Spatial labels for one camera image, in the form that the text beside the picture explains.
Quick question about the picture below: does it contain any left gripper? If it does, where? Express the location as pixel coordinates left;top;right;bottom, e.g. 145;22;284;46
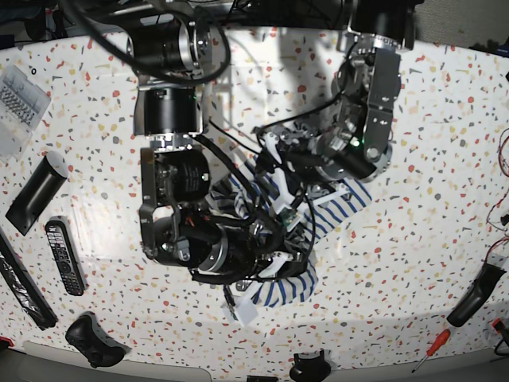
256;123;354;231

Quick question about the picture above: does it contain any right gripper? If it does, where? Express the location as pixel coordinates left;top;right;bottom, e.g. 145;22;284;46
191;224;314;327

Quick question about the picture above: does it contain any blue white striped t-shirt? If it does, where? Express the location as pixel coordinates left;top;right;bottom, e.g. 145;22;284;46
207;160;372;308

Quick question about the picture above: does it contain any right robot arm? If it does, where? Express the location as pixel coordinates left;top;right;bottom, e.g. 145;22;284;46
64;1;309;325

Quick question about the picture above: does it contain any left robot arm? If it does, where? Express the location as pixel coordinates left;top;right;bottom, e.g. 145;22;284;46
254;1;420;231

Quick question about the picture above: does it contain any black game controller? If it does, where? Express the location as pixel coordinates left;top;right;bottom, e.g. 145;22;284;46
65;314;126;368

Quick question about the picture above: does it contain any black tv remote control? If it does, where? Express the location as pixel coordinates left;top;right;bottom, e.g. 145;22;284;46
45;219;86;296

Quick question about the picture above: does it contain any long black bar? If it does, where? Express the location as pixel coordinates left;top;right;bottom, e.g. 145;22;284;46
1;231;57;330

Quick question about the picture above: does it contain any clear plastic screw box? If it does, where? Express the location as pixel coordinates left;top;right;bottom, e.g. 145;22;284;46
0;64;51;163

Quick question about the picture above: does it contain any black round mount bottom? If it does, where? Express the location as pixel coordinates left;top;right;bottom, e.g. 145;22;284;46
289;349;332;382

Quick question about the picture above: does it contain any red wire bundle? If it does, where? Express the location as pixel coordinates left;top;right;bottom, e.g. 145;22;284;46
484;127;509;255

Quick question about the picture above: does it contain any red handled screwdriver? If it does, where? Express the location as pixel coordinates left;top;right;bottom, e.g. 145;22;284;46
411;329;451;373

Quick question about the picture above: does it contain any black curved handle part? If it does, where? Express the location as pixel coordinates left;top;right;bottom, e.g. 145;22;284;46
447;263;507;328

